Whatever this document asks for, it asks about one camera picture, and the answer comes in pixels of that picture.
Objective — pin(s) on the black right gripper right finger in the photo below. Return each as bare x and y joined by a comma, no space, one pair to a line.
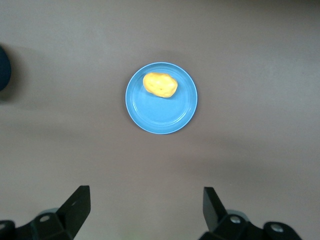
217,220

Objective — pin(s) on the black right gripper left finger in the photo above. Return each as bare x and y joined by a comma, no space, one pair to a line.
67,220

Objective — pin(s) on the yellow potato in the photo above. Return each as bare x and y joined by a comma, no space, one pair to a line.
160,85

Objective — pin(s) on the blue round plate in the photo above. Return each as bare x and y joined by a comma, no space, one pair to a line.
162,117

